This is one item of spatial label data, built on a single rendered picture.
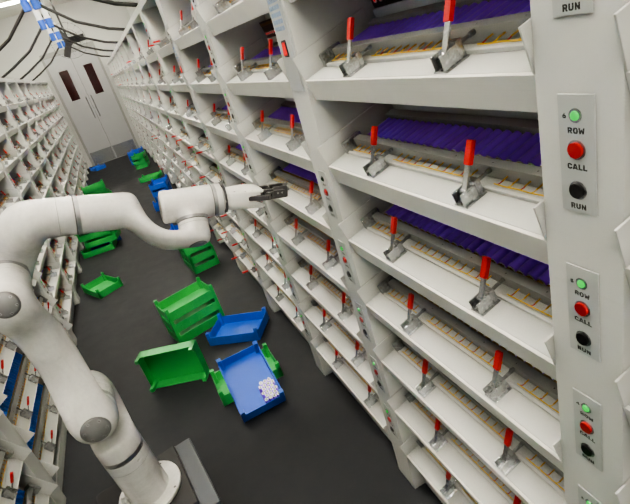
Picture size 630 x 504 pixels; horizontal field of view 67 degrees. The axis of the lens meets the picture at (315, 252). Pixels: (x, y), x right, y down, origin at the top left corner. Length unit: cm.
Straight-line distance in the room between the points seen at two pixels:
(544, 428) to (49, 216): 106
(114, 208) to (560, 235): 94
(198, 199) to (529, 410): 86
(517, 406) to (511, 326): 19
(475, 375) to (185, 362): 181
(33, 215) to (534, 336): 101
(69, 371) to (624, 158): 120
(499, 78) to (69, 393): 115
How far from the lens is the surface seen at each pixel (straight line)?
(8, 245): 124
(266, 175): 179
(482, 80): 61
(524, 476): 108
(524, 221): 66
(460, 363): 102
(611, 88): 51
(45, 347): 131
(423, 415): 144
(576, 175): 55
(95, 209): 121
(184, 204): 124
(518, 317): 80
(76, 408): 136
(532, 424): 91
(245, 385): 226
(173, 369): 261
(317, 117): 108
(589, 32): 51
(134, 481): 156
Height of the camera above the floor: 141
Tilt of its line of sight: 25 degrees down
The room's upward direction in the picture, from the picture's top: 17 degrees counter-clockwise
